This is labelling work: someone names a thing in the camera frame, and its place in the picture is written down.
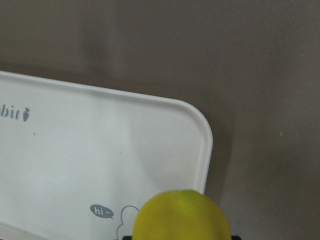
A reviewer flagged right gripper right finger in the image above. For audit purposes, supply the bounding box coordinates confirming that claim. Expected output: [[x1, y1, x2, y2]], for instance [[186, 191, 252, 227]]
[[231, 235, 242, 240]]

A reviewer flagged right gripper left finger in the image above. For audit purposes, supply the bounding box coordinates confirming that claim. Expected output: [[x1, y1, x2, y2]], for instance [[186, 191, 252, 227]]
[[122, 235, 132, 240]]

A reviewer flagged yellow lemon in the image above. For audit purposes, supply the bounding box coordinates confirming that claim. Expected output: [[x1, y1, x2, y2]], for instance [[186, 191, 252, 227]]
[[132, 189, 232, 240]]

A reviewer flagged white rabbit tray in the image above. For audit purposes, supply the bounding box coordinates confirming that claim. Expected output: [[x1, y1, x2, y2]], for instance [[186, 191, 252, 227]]
[[0, 71, 213, 240]]

